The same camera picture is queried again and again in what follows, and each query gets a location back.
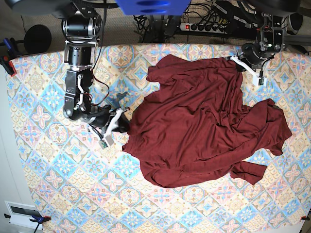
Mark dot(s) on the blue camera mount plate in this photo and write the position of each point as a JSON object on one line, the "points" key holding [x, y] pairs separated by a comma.
{"points": [[153, 7]]}

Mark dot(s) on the blue clamp upper left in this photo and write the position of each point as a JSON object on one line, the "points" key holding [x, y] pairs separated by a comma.
{"points": [[9, 43]]}

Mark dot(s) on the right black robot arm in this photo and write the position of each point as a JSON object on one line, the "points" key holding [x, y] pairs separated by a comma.
{"points": [[83, 29]]}

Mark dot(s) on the black orange table clamp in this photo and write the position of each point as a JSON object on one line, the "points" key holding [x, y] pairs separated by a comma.
{"points": [[8, 65]]}

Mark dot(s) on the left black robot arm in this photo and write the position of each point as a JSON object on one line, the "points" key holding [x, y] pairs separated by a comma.
{"points": [[268, 42]]}

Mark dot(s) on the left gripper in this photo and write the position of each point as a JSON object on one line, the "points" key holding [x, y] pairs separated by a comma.
{"points": [[252, 55]]}

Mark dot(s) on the blue black bar clamp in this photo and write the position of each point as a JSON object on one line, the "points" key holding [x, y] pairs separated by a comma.
{"points": [[36, 218]]}

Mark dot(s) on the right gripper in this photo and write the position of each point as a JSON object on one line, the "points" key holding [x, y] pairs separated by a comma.
{"points": [[100, 117]]}

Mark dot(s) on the orange corner clamp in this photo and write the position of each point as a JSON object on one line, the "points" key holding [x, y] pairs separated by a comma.
{"points": [[305, 218]]}

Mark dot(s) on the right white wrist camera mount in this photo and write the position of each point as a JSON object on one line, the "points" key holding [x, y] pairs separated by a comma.
{"points": [[105, 138]]}

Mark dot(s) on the black round stool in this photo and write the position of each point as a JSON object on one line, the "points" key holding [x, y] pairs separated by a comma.
{"points": [[37, 39]]}

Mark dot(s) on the white power strip red switch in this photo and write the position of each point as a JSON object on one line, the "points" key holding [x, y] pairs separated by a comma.
{"points": [[205, 28]]}

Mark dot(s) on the white wall socket box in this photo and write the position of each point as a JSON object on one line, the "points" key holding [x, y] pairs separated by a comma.
{"points": [[20, 214]]}

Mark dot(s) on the dark red t-shirt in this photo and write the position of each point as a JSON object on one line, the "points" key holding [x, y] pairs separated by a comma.
{"points": [[195, 128]]}

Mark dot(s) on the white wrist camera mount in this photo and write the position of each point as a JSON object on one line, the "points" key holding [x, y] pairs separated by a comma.
{"points": [[258, 79], [105, 138]]}

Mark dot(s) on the patterned tablecloth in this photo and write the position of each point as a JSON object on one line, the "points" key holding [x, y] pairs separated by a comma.
{"points": [[87, 189]]}

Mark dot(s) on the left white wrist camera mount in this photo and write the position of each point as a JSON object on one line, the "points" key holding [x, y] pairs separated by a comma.
{"points": [[258, 79]]}

